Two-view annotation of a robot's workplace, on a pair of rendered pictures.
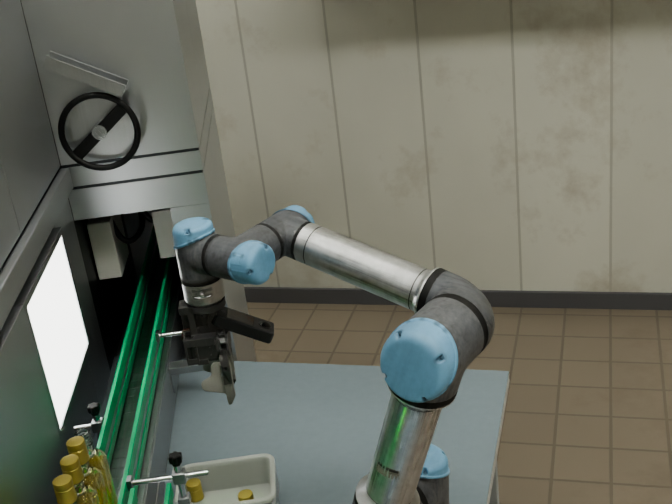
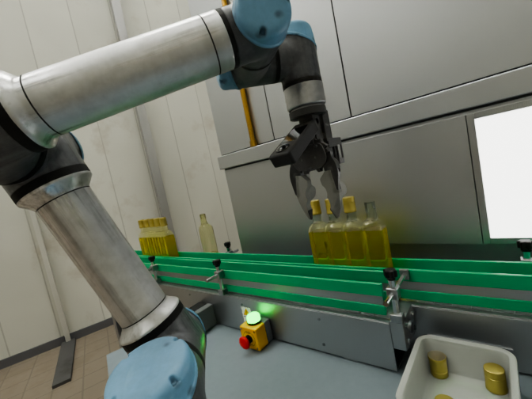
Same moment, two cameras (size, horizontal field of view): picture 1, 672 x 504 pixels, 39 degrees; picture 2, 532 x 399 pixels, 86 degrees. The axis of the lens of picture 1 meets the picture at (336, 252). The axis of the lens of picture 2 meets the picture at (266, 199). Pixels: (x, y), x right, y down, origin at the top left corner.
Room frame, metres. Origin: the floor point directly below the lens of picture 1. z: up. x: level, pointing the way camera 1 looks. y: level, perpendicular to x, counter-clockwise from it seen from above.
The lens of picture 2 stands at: (1.87, -0.25, 1.28)
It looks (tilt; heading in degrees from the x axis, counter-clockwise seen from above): 5 degrees down; 132
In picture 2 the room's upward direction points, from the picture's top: 12 degrees counter-clockwise
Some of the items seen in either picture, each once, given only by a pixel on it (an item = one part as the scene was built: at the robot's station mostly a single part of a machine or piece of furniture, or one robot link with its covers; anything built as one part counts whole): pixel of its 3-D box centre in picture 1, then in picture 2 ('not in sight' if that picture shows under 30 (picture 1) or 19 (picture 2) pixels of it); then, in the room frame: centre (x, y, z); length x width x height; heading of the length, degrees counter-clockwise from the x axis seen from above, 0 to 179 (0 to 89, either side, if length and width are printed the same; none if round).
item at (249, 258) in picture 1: (245, 256); (247, 62); (1.54, 0.16, 1.48); 0.11 x 0.11 x 0.08; 52
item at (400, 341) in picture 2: not in sight; (404, 324); (1.64, 0.42, 0.85); 0.09 x 0.04 x 0.07; 92
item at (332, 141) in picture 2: (206, 328); (314, 141); (1.58, 0.26, 1.32); 0.09 x 0.08 x 0.12; 92
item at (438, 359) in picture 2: not in sight; (438, 365); (1.71, 0.39, 0.79); 0.04 x 0.04 x 0.04
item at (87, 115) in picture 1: (100, 130); not in sight; (2.45, 0.58, 1.49); 0.21 x 0.05 x 0.21; 92
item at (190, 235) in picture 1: (197, 251); (295, 58); (1.58, 0.25, 1.48); 0.09 x 0.08 x 0.11; 52
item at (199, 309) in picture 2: not in sight; (200, 317); (0.93, 0.31, 0.79); 0.08 x 0.08 x 0.08; 2
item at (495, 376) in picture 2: (194, 490); (495, 378); (1.80, 0.39, 0.79); 0.04 x 0.04 x 0.04
